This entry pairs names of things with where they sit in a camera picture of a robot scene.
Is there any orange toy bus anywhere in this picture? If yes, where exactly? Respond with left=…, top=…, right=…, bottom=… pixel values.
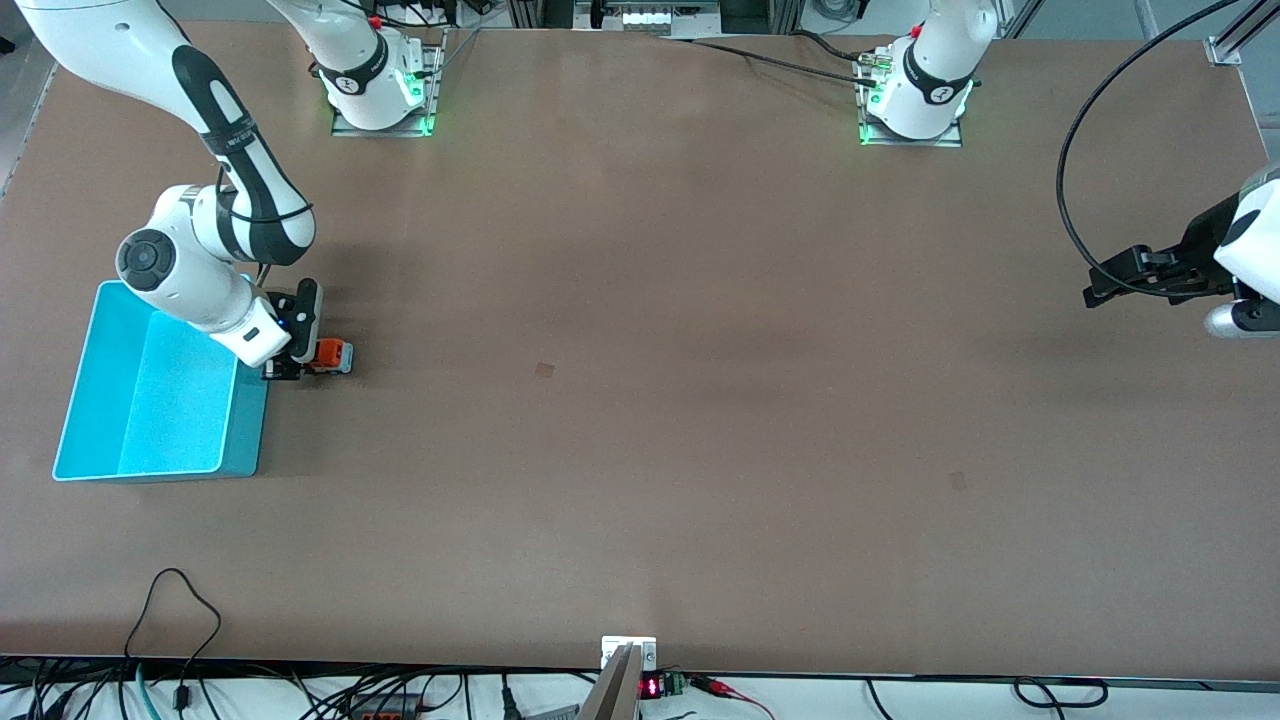
left=305, top=338, right=354, bottom=377

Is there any blue plastic box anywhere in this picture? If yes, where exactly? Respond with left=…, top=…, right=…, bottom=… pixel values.
left=52, top=280, right=271, bottom=483

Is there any orange black power device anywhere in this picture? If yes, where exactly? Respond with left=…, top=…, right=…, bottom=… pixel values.
left=348, top=690, right=423, bottom=720

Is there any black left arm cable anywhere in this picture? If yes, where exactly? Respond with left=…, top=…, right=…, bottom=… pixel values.
left=1057, top=0, right=1241, bottom=298

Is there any aluminium frame profile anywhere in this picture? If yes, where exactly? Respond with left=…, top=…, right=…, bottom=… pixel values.
left=1205, top=0, right=1280, bottom=67

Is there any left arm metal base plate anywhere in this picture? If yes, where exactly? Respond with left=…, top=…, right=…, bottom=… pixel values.
left=855, top=50, right=964, bottom=149

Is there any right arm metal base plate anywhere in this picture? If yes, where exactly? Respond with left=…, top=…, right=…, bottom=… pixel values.
left=330, top=30, right=446, bottom=138

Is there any thin black looped cable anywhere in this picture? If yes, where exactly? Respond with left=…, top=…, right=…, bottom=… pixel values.
left=123, top=568, right=223, bottom=713

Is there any aluminium frame rack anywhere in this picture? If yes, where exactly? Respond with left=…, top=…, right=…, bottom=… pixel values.
left=505, top=0, right=806, bottom=33

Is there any black cable on table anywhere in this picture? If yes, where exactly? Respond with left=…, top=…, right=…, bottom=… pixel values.
left=655, top=28, right=881, bottom=89

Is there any black coiled cable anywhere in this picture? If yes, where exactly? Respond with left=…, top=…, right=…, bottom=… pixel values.
left=1012, top=677, right=1111, bottom=710

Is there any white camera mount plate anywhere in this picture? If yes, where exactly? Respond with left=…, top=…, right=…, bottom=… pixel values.
left=601, top=636, right=658, bottom=673

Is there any aluminium camera mount bar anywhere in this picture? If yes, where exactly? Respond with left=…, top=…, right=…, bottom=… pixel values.
left=577, top=645, right=642, bottom=720

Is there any red clip wire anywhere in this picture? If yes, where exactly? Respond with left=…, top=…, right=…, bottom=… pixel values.
left=688, top=675, right=779, bottom=720

